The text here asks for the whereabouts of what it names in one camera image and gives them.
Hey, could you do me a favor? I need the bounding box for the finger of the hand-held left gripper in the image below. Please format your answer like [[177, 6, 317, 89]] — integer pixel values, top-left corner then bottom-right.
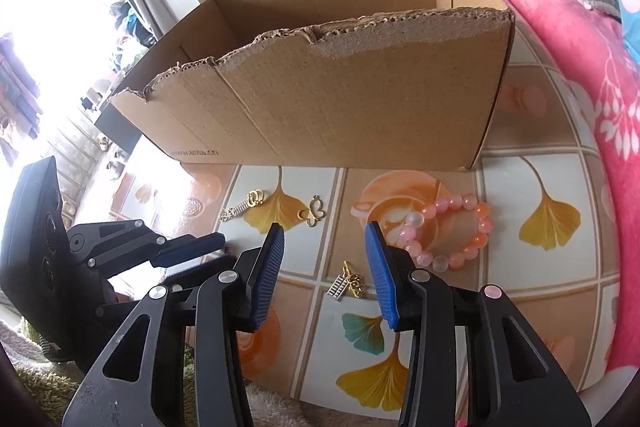
[[97, 254, 240, 317], [67, 219, 227, 280]]

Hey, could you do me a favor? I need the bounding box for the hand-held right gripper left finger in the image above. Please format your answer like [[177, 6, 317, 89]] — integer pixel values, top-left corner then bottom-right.
[[62, 222, 286, 427]]

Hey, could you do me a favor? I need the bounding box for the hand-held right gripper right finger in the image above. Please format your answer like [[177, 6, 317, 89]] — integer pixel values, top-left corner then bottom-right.
[[364, 221, 593, 427]]

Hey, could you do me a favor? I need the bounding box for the silver ladder charm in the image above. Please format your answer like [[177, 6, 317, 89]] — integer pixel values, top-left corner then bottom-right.
[[326, 274, 348, 302]]

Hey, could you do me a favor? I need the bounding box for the gold wire butterfly charm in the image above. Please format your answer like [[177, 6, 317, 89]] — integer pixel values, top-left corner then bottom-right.
[[297, 196, 325, 228]]

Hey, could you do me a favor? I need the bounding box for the gold key-shaped charm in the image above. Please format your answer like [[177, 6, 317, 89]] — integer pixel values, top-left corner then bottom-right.
[[220, 188, 268, 224]]

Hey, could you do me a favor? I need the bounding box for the pink bead bracelet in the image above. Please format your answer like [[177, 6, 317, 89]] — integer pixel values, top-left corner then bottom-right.
[[350, 193, 496, 272]]

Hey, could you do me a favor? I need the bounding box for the brown cardboard box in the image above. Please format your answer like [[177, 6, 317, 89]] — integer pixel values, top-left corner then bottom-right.
[[107, 0, 516, 172]]

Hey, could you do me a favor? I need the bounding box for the black flat panel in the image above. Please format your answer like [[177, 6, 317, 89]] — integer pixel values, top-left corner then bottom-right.
[[95, 99, 146, 152]]

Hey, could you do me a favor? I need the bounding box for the ginkgo print table cover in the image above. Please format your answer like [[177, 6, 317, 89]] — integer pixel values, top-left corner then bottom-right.
[[60, 24, 618, 413]]

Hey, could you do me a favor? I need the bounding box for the green shaggy mat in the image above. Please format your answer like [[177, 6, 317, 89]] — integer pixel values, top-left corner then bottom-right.
[[12, 317, 196, 427]]

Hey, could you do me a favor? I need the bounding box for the pile of clothes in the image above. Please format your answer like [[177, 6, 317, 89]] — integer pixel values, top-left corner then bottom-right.
[[107, 0, 153, 72]]

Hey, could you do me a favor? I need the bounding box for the pink floral blanket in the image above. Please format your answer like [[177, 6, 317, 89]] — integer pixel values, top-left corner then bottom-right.
[[465, 0, 640, 398]]

